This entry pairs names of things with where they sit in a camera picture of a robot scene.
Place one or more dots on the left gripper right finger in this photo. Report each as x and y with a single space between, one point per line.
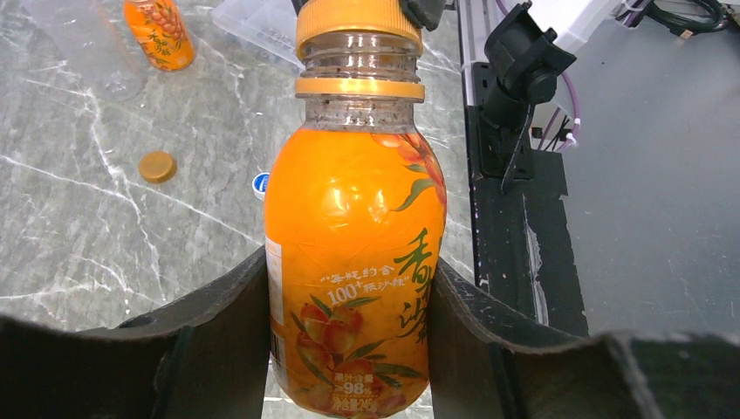
486 360

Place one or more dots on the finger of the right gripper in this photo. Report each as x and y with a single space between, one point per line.
423 14

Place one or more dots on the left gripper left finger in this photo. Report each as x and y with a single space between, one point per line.
204 355

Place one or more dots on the orange bottle cap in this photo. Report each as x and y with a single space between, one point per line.
317 17
157 167

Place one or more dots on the orange juice bottle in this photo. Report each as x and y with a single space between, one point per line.
354 215
158 28

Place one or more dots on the white blue bottle cap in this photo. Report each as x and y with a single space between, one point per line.
259 185

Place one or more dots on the clear empty bottle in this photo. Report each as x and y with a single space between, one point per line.
90 44

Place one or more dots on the clear plastic box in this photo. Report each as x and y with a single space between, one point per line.
269 26

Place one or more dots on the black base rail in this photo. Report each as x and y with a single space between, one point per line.
522 247

